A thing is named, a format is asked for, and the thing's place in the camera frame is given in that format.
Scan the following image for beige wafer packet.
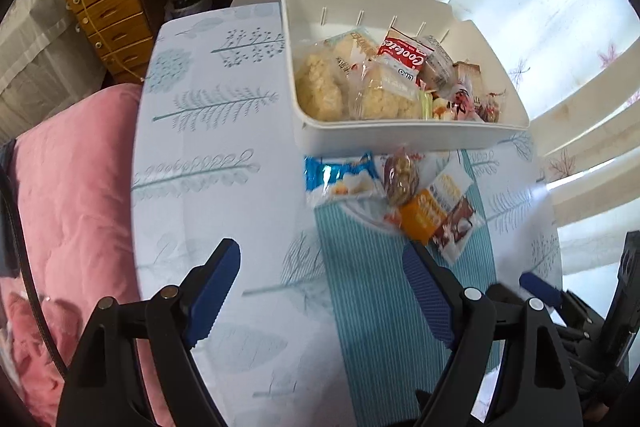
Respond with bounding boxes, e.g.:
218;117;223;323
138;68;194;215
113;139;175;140
452;61;483;82

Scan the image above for red cookie packet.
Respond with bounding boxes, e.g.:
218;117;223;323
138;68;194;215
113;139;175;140
375;34;431;82

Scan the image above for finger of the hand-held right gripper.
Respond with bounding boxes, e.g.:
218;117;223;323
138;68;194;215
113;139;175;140
519;272;566;309

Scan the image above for brown snowflake chocolate packet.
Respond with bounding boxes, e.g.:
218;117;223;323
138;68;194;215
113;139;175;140
430;194;486;264

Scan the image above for white lace cloth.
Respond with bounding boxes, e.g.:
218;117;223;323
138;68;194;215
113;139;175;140
0;0;108;142

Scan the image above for black cable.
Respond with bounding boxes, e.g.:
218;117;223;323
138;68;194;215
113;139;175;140
0;172;68;378

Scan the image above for white red print packet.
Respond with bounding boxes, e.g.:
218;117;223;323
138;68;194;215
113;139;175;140
382;207;406;230

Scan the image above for small clear snack packet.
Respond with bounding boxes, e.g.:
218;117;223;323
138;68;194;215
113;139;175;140
417;34;458;90

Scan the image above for blue snack packet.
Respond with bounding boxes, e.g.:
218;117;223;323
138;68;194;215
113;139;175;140
304;152;386;208

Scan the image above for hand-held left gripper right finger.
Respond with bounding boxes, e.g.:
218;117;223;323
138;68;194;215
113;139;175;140
402;243;586;427

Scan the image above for leaf print tablecloth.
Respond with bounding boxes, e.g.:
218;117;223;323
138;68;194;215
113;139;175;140
131;2;563;427

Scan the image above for white cable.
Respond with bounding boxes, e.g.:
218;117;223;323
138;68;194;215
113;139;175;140
72;0;148;80

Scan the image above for pink blanket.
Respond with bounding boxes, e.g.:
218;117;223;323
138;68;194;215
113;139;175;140
0;82;176;427

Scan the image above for clear nut bar packet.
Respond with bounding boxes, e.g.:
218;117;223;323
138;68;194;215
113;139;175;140
382;147;426;208

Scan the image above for white orange print packet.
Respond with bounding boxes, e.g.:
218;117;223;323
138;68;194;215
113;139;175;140
425;167;473;212

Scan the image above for clear rice puff packet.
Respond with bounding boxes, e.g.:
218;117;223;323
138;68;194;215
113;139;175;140
350;62;426;122
292;49;351;122

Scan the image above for orange snack packet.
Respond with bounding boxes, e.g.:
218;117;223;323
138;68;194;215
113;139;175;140
397;189;448;245

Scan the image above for white plastic bin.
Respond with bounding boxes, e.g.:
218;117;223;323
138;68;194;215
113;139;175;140
279;0;531;156

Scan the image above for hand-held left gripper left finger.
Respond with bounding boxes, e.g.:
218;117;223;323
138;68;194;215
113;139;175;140
56;238;242;427

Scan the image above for white leaf print curtain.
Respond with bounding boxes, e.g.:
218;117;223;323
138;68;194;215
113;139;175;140
425;0;640;268

